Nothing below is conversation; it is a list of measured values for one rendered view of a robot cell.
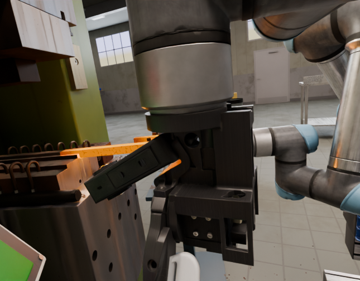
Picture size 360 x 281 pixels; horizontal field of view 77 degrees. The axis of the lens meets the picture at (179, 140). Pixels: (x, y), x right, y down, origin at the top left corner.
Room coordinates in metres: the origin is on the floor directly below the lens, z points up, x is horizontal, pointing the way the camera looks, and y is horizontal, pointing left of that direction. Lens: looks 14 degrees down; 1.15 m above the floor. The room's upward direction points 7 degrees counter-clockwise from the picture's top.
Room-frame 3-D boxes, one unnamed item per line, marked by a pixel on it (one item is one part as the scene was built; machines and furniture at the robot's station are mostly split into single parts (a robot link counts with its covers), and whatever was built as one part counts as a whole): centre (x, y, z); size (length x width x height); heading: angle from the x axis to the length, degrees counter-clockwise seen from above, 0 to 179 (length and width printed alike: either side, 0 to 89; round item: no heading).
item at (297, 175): (0.54, -0.29, 0.88); 0.11 x 0.08 x 0.11; 28
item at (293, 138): (0.55, -0.28, 0.98); 0.11 x 0.08 x 0.09; 82
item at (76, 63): (0.94, 0.37, 1.27); 0.09 x 0.02 x 0.17; 172
